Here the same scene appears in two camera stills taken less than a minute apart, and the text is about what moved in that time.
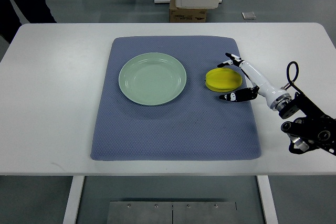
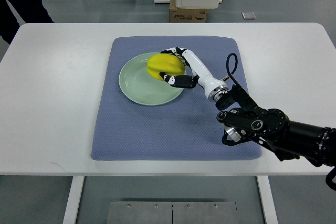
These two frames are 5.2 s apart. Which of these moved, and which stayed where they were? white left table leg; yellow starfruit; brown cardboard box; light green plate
Moved: yellow starfruit
Stayed: light green plate; white left table leg; brown cardboard box
